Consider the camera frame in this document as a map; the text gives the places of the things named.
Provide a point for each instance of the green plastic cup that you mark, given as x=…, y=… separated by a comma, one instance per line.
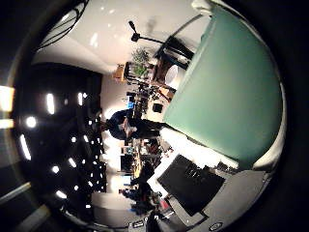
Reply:
x=228, y=90

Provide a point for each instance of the person in dark clothes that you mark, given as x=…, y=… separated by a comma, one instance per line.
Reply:
x=128, y=125

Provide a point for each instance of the green potted plant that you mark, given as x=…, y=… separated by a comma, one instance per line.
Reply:
x=140, y=61

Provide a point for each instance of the black tripod stand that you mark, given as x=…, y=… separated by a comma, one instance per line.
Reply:
x=141, y=35

